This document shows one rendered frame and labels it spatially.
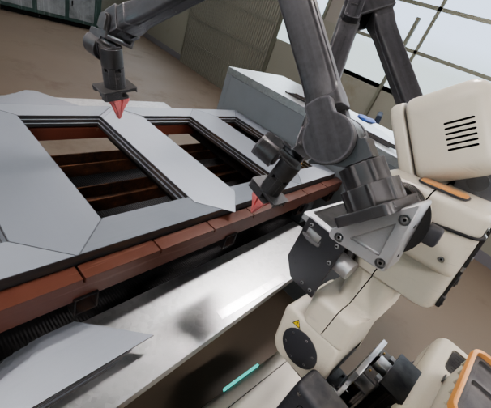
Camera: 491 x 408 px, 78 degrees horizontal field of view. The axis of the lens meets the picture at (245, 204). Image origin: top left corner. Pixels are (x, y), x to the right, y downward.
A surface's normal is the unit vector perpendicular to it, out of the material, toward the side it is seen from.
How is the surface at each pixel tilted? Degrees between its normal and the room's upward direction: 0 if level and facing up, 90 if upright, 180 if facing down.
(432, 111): 90
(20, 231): 0
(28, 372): 0
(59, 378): 0
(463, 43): 90
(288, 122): 90
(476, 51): 90
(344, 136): 79
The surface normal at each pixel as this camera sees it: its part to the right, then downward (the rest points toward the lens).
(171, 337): 0.32, -0.79
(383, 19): -0.04, 0.13
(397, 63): -0.10, -0.09
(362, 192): -0.59, 0.09
